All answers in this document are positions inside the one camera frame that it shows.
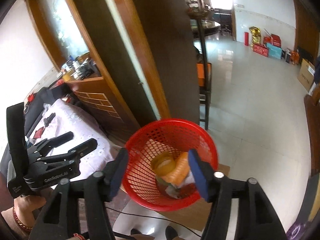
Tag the orange bottle box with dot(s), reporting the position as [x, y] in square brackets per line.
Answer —
[295, 57]

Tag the patterned red gift box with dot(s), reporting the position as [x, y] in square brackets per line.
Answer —
[261, 50]

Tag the red cylinder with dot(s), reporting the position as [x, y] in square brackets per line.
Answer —
[247, 38]

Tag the red plastic mesh basket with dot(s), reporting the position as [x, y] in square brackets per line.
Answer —
[160, 205]

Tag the wooden room door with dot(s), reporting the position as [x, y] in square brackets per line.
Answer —
[303, 27]

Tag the orange wrapper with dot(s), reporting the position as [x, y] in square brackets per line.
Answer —
[181, 171]

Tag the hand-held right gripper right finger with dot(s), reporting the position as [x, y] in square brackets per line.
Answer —
[198, 175]

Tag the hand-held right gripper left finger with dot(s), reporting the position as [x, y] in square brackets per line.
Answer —
[118, 172]

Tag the brown wooden door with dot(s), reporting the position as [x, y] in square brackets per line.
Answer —
[162, 55]

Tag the black toy gun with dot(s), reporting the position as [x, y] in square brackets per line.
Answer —
[48, 120]

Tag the gold foil bag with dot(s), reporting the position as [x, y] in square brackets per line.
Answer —
[255, 36]

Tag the cardboard box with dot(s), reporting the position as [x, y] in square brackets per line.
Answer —
[306, 75]

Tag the flat red box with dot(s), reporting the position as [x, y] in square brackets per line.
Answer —
[39, 131]

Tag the red ornament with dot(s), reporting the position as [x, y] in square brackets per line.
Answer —
[31, 97]

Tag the black shoe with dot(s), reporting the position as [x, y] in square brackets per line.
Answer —
[135, 231]
[172, 233]

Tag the orange chair cushion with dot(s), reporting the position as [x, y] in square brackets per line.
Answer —
[200, 75]

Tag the upright red gift box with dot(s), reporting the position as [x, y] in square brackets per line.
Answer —
[274, 39]

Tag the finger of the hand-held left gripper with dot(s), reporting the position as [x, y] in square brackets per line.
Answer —
[60, 140]
[82, 147]

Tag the wooden dresser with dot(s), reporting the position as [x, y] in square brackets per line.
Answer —
[100, 100]

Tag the brown round container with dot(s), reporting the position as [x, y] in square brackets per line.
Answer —
[170, 168]

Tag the round glass table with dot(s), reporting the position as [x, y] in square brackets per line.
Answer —
[207, 26]

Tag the teal gift box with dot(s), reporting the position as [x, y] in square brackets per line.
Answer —
[275, 52]

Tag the person's left forearm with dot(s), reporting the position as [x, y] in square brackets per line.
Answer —
[10, 226]

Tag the person's left hand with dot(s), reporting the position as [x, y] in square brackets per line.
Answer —
[27, 205]

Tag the purple patterned mat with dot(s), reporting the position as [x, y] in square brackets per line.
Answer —
[297, 231]

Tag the wood-framed wall mirror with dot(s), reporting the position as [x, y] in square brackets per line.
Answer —
[62, 17]

